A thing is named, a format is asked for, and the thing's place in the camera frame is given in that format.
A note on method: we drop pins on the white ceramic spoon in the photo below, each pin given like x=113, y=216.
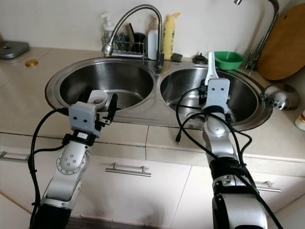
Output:
x=212, y=64

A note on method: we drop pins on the white kitchen cabinet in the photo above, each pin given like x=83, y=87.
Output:
x=171, y=200

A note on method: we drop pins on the stainless double sink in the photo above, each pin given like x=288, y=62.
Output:
x=133, y=78

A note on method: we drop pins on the dark sink stopper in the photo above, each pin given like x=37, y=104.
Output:
x=200, y=59

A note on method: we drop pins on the green plastic bowl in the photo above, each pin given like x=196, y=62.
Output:
x=231, y=61

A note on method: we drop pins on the dark sponge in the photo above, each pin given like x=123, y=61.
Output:
x=176, y=57

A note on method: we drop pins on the steel gooseneck faucet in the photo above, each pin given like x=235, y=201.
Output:
x=158, y=61

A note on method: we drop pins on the thin dark steel faucet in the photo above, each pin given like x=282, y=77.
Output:
x=252, y=59

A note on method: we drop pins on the gold round cap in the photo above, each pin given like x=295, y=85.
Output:
x=31, y=63

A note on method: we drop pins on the yellow detergent bottle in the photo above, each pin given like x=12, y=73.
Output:
x=170, y=38

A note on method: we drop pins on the clear pump soap bottle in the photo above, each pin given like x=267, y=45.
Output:
x=107, y=31

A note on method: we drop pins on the black round container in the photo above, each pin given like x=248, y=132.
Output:
x=140, y=39

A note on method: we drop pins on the white detergent bottle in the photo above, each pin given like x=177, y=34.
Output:
x=152, y=43

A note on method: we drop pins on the stainless steel strainer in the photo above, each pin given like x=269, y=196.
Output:
x=281, y=98

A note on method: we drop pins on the grey appliance base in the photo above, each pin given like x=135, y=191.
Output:
x=13, y=48

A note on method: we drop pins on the round wooden cutting board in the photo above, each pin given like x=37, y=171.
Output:
x=283, y=47

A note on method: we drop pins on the white bottle red label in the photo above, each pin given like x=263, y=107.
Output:
x=300, y=120

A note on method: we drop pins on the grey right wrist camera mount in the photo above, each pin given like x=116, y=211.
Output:
x=219, y=94

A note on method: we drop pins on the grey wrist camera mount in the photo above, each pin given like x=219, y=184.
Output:
x=219, y=94
x=83, y=118

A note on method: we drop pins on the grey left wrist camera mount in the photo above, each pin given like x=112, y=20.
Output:
x=83, y=118

